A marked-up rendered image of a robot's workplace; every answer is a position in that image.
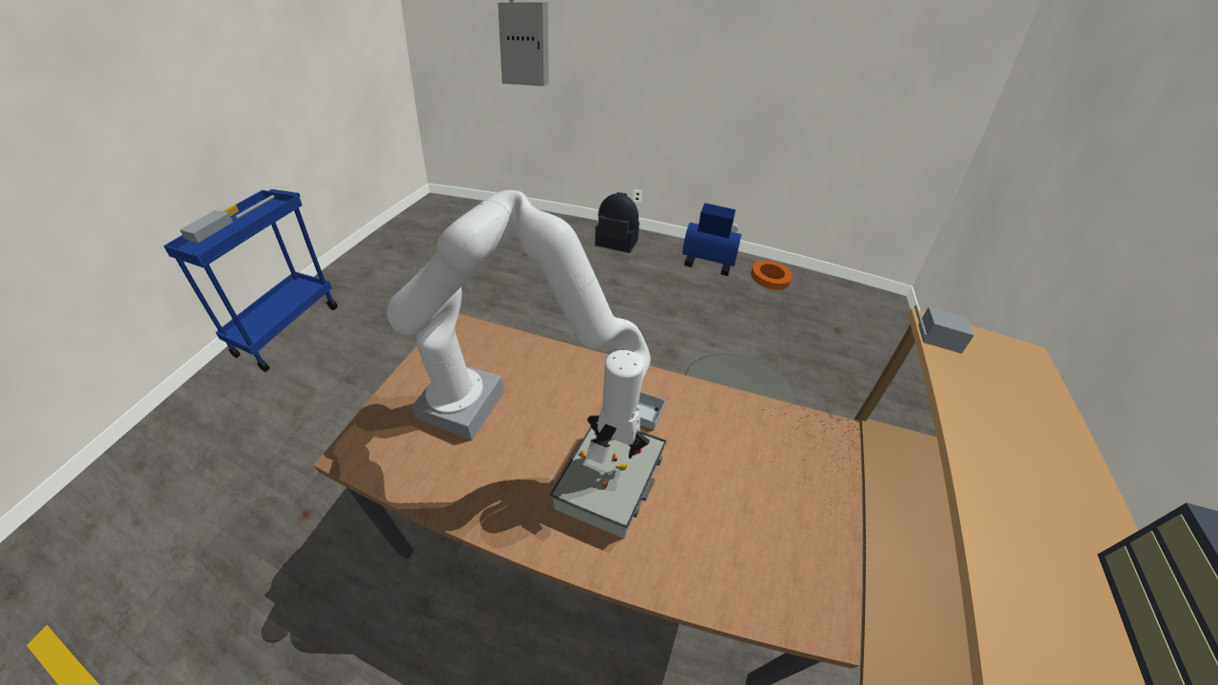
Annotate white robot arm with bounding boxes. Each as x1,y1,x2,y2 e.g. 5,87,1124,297
386,190,650,421

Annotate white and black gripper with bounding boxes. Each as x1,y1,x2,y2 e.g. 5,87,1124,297
587,408,649,460

